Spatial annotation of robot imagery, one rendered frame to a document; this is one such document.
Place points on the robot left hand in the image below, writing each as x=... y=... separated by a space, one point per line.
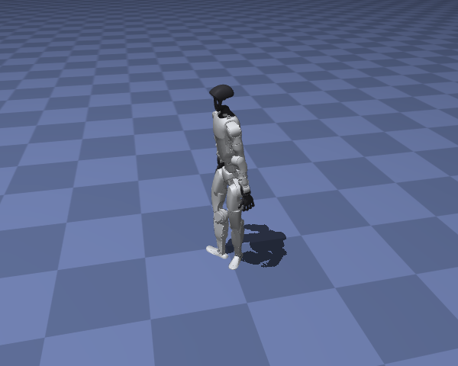
x=247 y=199

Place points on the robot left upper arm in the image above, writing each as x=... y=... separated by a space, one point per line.
x=234 y=133

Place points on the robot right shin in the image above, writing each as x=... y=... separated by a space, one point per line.
x=220 y=231

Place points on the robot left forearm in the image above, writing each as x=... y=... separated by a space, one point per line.
x=242 y=175

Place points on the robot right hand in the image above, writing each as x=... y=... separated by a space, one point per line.
x=220 y=165

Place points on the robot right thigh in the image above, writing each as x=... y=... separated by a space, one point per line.
x=218 y=195

